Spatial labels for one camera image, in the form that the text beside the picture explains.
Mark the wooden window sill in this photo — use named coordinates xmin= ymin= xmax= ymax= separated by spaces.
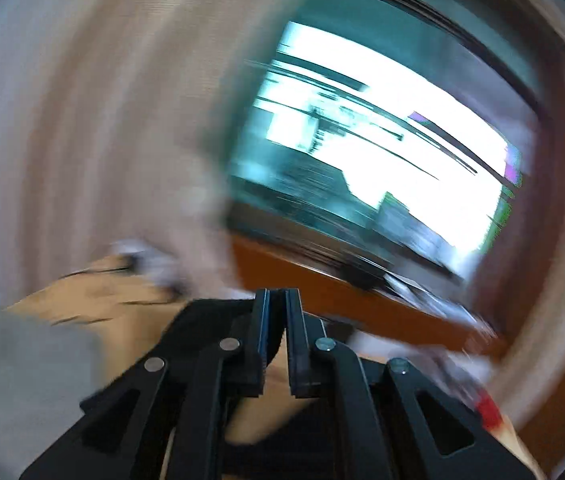
xmin=230 ymin=237 xmax=508 ymax=361

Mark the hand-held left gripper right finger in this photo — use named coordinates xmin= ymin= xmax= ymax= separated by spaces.
xmin=285 ymin=289 xmax=535 ymax=480

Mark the tan paw print blanket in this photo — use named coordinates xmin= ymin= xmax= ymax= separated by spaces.
xmin=2 ymin=255 xmax=545 ymax=480

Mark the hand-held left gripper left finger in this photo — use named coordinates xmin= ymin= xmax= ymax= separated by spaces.
xmin=20 ymin=289 xmax=269 ymax=480

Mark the grey-green studded sweater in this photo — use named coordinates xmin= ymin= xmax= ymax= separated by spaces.
xmin=0 ymin=310 xmax=106 ymax=466

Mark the white power strip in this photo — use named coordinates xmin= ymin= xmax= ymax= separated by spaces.
xmin=110 ymin=240 xmax=186 ymax=293

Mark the red knit sweater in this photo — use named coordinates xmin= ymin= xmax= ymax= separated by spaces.
xmin=475 ymin=392 xmax=503 ymax=428

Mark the beige shiny curtain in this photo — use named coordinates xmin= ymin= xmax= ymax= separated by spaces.
xmin=7 ymin=0 xmax=313 ymax=301

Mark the black knit sweater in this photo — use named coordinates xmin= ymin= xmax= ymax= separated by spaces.
xmin=160 ymin=297 xmax=413 ymax=480

